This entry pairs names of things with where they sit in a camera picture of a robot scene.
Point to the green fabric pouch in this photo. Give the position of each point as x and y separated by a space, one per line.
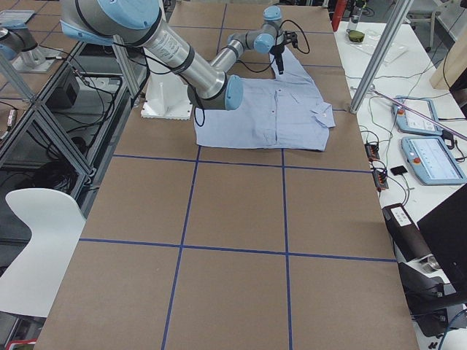
355 36

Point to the black monitor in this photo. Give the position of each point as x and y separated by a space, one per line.
444 231

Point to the reacher grabber stick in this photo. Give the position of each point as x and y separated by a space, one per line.
419 114

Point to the white chair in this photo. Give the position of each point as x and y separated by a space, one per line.
30 284

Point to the aluminium frame post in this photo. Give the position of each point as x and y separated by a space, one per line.
394 22

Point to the near teach pendant tablet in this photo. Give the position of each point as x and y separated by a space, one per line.
431 161

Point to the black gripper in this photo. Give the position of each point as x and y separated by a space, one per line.
278 51

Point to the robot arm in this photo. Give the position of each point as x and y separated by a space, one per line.
141 24

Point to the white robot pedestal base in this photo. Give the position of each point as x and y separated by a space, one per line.
166 97

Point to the light blue striped shirt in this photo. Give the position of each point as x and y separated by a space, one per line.
286 112

